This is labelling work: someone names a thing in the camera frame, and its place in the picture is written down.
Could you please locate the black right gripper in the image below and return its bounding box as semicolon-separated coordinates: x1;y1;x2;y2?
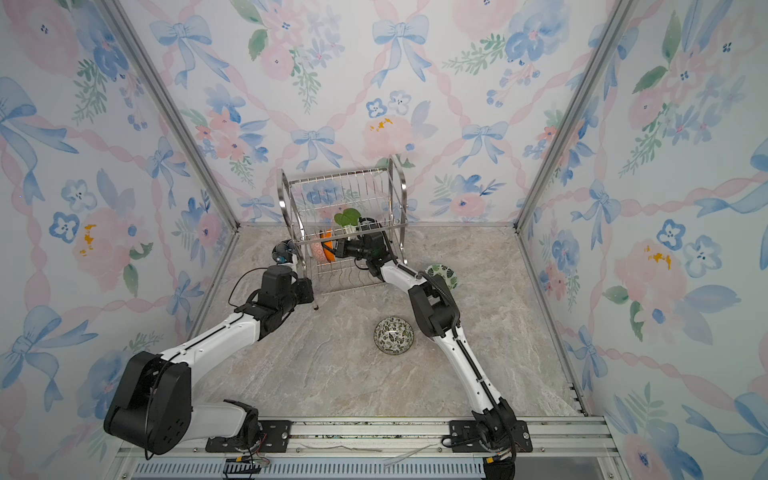
321;238;374;265

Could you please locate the steel wire dish rack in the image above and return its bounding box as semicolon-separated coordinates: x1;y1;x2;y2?
277;155;408;297

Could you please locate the orange bowl white inside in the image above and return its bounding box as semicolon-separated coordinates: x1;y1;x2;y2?
320;230;336;263

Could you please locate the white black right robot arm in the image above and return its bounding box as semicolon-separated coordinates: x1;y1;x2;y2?
322;218;524;454

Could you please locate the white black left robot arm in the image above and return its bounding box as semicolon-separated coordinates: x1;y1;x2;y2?
103;264;314;458

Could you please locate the green leaf rack ornament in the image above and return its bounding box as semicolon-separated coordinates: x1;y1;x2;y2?
334;208;361;228

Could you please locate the dark blue petal bowl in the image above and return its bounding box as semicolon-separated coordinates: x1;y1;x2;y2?
272;240;297;265

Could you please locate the green leaf pattern bowl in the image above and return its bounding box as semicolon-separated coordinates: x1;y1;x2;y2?
426;264;459;290

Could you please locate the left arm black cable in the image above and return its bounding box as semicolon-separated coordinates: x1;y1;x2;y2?
227;266;269;308

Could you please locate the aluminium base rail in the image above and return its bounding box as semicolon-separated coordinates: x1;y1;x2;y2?
105;417;629;479

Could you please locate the aluminium corner post left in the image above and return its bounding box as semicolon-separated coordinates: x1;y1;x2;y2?
95;0;240;232

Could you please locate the aluminium corner post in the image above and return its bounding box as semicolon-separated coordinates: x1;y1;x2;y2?
514;0;635;234
95;0;240;232

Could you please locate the aluminium corner post right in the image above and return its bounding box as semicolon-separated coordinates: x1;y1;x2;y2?
514;0;635;234

